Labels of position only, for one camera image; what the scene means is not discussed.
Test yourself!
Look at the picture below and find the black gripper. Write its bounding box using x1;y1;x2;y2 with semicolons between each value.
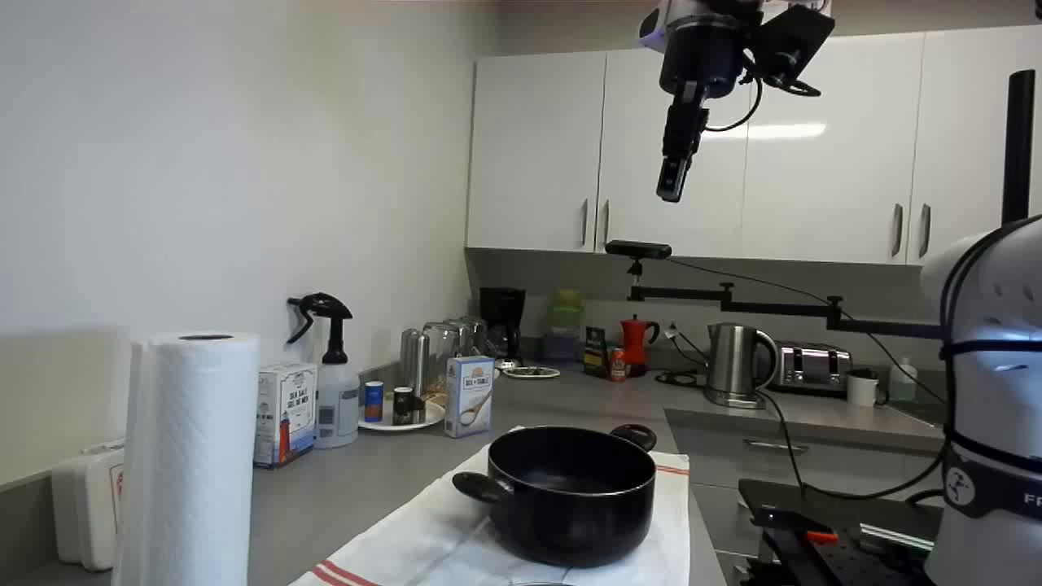
653;0;754;205

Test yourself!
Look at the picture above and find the red moka pot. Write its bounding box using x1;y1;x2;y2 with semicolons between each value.
618;314;665;378

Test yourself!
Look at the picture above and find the black cooking pot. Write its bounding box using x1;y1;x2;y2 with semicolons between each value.
449;420;662;569

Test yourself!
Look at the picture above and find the green bottle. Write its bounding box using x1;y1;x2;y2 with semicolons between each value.
539;285;588;368

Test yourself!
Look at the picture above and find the dark box with yellow print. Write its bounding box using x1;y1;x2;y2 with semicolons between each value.
581;323;618;382

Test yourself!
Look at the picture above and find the stainless steel kettle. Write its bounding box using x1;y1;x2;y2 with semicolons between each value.
704;320;784;409

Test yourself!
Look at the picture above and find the black coffee machine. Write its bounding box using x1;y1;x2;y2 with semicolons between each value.
475;284;532;363

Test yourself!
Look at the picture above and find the silver toaster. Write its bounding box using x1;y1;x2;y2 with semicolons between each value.
772;343;856;396

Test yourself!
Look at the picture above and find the small white dish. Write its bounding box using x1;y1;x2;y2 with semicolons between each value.
495;363;567;383

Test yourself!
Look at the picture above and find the white mug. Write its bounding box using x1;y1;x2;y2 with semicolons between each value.
843;372;884;409

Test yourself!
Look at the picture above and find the blue and white carton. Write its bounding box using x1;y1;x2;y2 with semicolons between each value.
442;352;497;441

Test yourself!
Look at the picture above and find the black vertical bar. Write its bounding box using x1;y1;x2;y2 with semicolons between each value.
1000;64;1042;228

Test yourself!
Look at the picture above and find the small dark jar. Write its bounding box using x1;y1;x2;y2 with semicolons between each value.
390;383;422;427

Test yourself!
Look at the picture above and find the small jar with blue label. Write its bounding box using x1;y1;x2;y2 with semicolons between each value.
361;378;390;427

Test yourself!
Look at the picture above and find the white plate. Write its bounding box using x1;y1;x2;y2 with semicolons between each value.
356;399;449;435

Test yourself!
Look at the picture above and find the spray bottle with black trigger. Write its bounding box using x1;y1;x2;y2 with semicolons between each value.
283;291;361;453

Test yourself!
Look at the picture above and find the white label strip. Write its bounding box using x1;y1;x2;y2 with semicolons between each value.
856;520;940;552

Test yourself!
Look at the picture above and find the white towel with red stripes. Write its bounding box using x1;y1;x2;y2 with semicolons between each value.
290;443;695;586

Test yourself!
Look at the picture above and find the white carton red blue print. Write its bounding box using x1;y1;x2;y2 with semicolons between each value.
253;363;322;472

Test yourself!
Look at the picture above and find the white paper towel roll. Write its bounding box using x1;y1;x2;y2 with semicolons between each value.
110;328;264;586

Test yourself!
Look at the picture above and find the white box with red logo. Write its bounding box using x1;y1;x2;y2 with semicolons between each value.
49;441;130;576

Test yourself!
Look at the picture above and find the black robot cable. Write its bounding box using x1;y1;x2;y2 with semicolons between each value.
701;64;770;136

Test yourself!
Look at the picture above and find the black camera on mount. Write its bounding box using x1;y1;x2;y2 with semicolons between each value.
601;237;676;267

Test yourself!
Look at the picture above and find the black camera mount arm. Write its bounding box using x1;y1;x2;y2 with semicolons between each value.
624;256;950;343

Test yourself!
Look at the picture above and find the grey metal drawer handle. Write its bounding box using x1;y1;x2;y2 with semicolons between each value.
739;435;806;455

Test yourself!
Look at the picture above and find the black clamp with red handle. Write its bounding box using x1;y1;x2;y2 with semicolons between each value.
754;506;847;559

